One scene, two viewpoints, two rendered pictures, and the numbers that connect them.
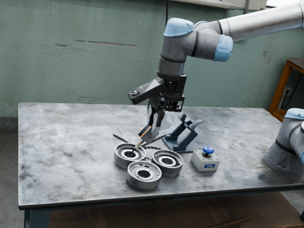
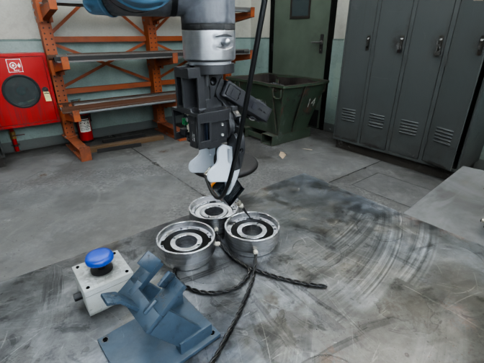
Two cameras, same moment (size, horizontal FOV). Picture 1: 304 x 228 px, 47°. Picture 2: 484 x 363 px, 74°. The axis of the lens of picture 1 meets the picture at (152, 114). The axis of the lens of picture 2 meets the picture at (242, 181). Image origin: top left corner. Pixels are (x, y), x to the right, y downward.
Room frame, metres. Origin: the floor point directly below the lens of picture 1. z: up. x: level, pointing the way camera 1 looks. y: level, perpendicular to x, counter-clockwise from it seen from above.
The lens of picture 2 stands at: (1.48, -0.11, 1.17)
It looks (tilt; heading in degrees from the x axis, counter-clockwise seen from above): 25 degrees down; 165
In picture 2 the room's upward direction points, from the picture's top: straight up
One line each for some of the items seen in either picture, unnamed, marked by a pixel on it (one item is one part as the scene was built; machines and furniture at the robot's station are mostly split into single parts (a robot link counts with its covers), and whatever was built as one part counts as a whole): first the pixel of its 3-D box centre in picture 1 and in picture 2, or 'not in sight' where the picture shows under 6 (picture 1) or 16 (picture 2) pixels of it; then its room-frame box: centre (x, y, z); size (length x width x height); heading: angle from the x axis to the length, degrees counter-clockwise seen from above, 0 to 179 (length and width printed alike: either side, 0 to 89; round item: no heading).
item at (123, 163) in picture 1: (129, 156); (251, 233); (0.98, 0.04, 0.82); 0.10 x 0.10 x 0.04
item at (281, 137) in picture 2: not in sight; (274, 107); (-2.27, 1.28, 0.35); 1.04 x 0.74 x 0.70; 24
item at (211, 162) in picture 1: (206, 159); (100, 281); (1.05, -0.22, 0.82); 0.08 x 0.07 x 0.05; 114
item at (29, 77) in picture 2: not in sight; (42, 102); (-2.43, -1.29, 0.50); 0.91 x 0.24 x 1.00; 114
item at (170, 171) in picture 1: (166, 163); (186, 245); (0.98, -0.08, 0.82); 0.10 x 0.10 x 0.04
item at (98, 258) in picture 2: (206, 154); (101, 266); (1.05, -0.21, 0.85); 0.04 x 0.04 x 0.05
